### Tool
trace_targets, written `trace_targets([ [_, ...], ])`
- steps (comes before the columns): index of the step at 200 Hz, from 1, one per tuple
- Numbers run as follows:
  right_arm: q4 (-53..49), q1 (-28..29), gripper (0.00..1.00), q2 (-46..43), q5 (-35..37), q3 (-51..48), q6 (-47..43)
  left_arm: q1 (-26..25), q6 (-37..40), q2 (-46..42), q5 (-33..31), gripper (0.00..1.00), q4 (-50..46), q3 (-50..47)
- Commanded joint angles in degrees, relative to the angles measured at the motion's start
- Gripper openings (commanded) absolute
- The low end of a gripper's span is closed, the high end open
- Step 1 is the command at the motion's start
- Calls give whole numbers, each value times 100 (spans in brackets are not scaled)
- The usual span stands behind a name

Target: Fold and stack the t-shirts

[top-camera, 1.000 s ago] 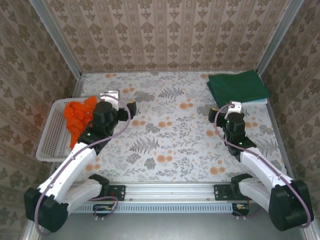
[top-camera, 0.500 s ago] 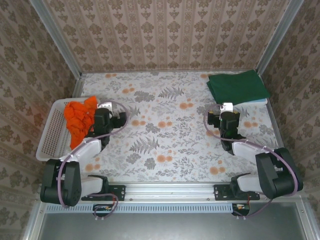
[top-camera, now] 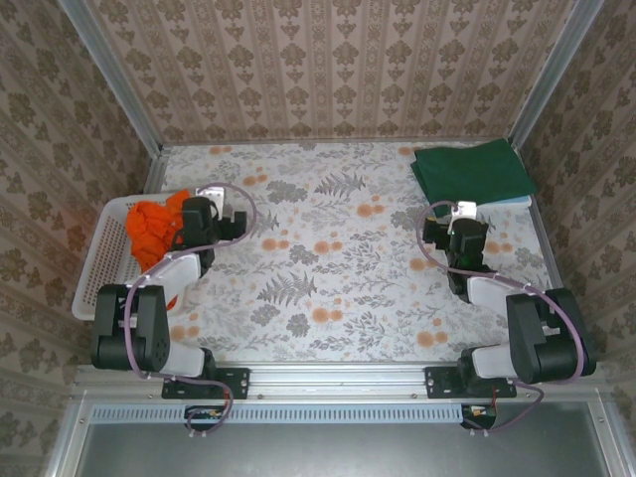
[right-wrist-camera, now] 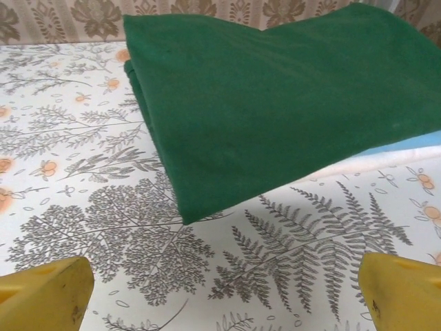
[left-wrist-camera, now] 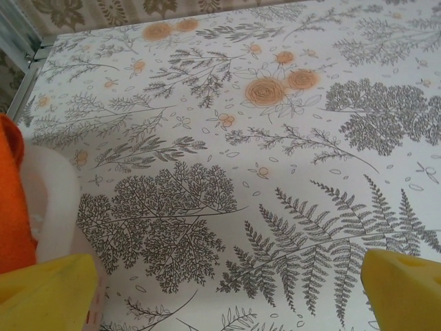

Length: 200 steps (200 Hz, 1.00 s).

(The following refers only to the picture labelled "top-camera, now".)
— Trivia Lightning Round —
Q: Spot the dark green t-shirt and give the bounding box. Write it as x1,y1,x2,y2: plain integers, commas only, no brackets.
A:
409,137,538,206

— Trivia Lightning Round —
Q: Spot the orange t-shirt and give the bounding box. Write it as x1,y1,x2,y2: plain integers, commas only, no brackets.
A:
123,191,193,312

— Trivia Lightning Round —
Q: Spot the folded white t-shirt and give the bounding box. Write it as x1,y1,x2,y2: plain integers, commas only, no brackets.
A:
489,194,534,211

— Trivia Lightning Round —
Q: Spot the floral tablecloth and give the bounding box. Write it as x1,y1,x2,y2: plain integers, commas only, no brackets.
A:
114,140,580,364

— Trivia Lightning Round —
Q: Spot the white perforated plastic basket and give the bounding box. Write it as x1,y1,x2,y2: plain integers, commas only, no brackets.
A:
72,191,200,322

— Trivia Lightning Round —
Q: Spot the black controller board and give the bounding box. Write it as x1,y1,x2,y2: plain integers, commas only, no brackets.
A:
184,404,229,432
459,402,499,431

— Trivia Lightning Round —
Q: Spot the grey metal panel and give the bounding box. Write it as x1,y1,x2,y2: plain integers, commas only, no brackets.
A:
47,399,636,477

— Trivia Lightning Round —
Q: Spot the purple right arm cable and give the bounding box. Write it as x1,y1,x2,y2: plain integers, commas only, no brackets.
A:
416,200,597,434

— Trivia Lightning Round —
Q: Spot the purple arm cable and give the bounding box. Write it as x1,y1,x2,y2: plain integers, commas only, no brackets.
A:
121,183,258,436
416,200,597,434

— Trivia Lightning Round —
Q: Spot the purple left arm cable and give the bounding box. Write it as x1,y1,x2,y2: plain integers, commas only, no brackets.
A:
121,183,258,436

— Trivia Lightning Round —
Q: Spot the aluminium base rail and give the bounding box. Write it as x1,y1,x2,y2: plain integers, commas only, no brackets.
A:
73,361,620,401

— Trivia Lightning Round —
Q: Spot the aluminium frame post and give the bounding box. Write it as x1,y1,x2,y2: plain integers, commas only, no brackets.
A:
58,0,164,159
509,0,605,150

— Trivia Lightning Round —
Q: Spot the slotted grey cable duct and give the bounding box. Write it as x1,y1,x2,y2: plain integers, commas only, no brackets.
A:
91,402,466,424

